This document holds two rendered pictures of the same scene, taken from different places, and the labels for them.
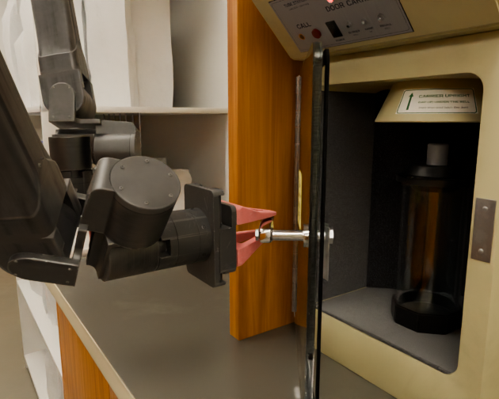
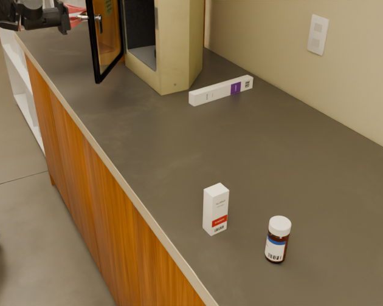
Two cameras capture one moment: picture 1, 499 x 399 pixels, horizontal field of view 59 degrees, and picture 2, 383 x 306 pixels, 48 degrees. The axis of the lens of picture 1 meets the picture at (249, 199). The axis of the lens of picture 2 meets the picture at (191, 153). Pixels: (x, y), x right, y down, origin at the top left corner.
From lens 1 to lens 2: 1.04 m
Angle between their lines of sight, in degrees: 23
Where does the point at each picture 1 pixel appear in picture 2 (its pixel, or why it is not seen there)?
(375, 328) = (144, 58)
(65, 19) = not seen: outside the picture
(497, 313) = (165, 48)
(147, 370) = (57, 73)
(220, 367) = (86, 73)
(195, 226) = (54, 14)
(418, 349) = (152, 65)
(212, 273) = (62, 30)
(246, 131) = not seen: outside the picture
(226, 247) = (65, 21)
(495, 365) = (168, 68)
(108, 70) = not seen: outside the picture
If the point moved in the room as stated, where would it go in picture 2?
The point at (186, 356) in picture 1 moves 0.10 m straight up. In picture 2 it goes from (74, 69) to (70, 44)
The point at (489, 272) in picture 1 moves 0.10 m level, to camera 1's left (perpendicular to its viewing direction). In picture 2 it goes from (158, 33) to (127, 32)
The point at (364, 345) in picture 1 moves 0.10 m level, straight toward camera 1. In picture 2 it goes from (140, 65) to (127, 74)
